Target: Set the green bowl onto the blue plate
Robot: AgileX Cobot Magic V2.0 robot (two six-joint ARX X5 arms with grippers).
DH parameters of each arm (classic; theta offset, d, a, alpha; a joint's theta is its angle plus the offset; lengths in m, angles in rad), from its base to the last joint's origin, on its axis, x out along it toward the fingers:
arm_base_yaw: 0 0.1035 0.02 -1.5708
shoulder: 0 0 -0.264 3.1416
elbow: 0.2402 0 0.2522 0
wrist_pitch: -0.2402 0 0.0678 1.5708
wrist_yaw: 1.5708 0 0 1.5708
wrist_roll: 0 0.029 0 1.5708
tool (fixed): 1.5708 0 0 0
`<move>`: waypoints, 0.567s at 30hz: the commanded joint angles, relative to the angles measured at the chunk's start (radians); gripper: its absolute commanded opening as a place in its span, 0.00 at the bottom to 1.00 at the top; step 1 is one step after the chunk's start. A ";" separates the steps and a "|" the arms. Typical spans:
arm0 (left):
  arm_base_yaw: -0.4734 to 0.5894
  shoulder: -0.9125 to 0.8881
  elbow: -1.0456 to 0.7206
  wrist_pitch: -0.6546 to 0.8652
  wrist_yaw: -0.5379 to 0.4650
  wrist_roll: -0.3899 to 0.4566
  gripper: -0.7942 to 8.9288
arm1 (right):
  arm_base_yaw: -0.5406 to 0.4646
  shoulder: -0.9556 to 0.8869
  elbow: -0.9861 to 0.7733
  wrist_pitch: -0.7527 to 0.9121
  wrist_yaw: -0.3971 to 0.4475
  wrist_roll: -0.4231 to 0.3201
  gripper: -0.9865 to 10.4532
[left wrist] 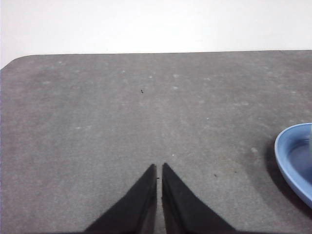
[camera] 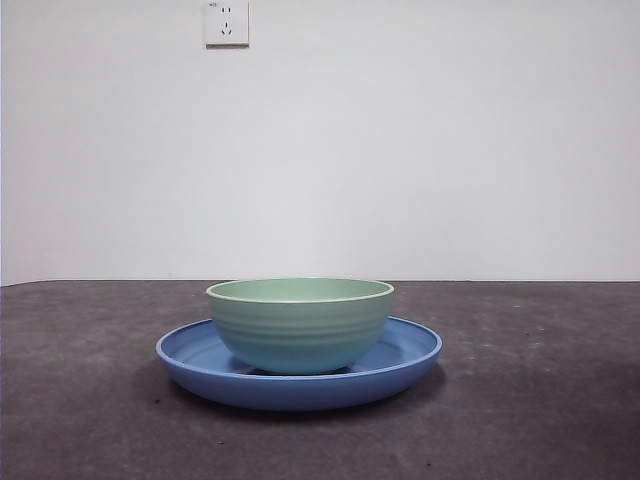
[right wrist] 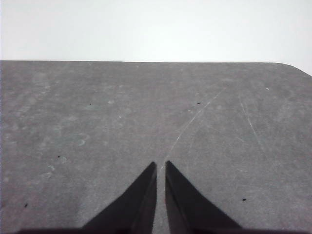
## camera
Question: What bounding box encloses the white wall socket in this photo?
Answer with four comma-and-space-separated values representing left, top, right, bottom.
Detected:
205, 0, 251, 50

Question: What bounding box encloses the blue round plate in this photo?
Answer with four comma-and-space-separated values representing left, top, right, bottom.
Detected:
155, 315, 444, 412

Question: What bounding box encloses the green ribbed bowl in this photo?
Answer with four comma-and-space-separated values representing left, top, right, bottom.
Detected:
205, 277, 395, 375

